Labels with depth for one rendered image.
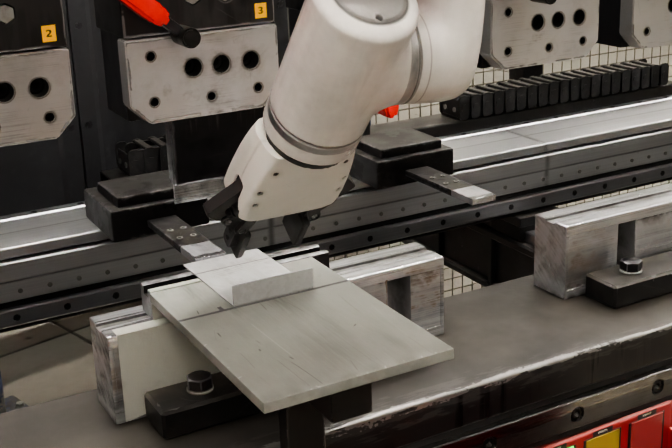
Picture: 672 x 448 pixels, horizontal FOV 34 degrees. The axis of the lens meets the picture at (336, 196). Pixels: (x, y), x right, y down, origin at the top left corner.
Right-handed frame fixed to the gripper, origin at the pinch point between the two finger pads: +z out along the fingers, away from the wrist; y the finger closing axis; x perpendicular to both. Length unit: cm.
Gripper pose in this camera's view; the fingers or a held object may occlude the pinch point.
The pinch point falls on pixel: (266, 229)
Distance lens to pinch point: 104.1
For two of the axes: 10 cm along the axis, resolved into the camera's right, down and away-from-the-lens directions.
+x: 3.9, 8.1, -4.5
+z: -2.8, 5.7, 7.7
